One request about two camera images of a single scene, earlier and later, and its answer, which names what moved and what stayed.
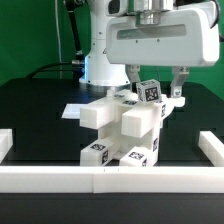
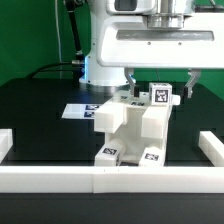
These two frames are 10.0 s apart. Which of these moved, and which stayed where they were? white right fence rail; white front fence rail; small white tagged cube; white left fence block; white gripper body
Moved: small white tagged cube
Stayed: white gripper body; white front fence rail; white left fence block; white right fence rail
